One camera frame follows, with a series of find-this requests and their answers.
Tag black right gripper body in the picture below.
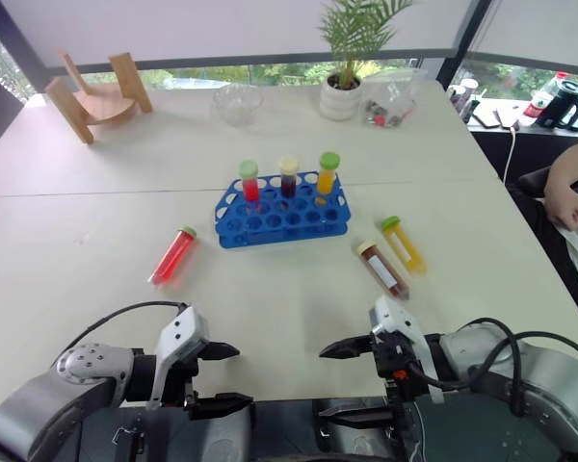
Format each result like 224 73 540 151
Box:
372 330 434 411

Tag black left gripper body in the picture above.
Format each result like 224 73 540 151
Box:
160 342 204 412

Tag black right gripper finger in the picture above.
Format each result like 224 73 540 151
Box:
317 403 397 425
318 334 379 360

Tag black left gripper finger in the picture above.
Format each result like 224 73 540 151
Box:
199 340 241 363
187 392 254 422

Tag brown labelled tube cream cap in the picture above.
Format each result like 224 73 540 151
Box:
356 238 411 301

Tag red tube green cap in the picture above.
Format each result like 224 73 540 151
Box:
237 159 262 214
146 224 198 287

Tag yellow tube green cap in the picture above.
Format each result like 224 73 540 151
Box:
381 216 429 276

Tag blue test tube rack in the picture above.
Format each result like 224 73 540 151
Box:
214 171 351 250

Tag orange tube green cap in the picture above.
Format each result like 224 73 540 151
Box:
315 151 342 204

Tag dark purple tube cream cap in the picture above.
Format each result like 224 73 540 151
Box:
276 155 301 200

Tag person's bare hand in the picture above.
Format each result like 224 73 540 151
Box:
543 184 578 231

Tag white ribbed plant pot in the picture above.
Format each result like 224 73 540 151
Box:
318 71 366 122

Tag clear glass bowl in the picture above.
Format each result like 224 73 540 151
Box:
212 83 265 128

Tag clear plastic container with bits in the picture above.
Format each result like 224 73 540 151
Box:
360 67 429 130

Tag dark smartphone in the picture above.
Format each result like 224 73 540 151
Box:
470 107 503 130

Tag cups on window ledge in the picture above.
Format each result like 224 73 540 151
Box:
445 77 482 122

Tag wooden curved stand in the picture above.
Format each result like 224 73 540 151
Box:
43 51 154 146

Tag clear bottle red label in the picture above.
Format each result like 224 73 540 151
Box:
523 70 570 119

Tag black electric kettle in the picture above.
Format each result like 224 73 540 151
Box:
534 78 578 132

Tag green palm plant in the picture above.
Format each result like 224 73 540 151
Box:
317 0 415 90

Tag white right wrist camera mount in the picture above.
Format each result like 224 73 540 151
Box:
368 295 445 406

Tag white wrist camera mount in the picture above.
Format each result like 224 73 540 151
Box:
368 295 445 406
146 305 209 411

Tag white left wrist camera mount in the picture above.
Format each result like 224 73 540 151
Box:
146 305 209 411

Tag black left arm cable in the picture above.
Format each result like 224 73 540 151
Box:
52 300 190 368

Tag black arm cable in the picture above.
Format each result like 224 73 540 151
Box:
404 317 578 421
52 300 190 368

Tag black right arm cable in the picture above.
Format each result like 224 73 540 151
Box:
404 317 578 421

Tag white charging cable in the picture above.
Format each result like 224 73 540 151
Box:
501 124 518 185

